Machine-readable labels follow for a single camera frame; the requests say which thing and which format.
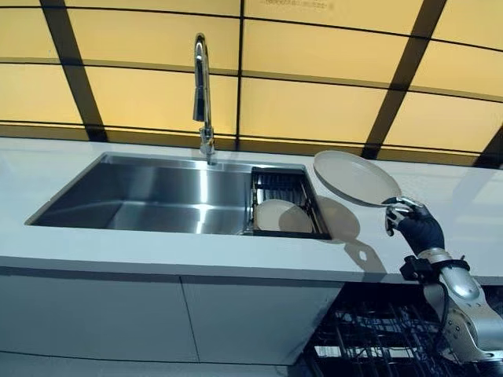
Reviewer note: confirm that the chrome kitchen faucet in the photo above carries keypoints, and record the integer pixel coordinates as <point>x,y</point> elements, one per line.
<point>202,78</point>

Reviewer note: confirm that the black dish drying rack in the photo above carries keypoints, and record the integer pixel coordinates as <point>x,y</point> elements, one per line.
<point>275,184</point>

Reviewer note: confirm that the white cabinet door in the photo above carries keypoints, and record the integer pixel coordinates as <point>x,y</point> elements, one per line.
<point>90,314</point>
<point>255,318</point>

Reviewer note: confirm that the beige round ceramic plate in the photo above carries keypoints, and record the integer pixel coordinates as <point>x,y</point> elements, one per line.
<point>275,216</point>
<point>353,176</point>

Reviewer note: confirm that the stainless steel sink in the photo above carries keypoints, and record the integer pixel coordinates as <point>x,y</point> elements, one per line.
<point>137,196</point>

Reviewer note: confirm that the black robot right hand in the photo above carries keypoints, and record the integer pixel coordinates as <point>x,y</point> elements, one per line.
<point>422,231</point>

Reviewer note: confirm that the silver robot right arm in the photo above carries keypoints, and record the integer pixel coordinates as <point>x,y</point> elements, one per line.
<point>467,290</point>

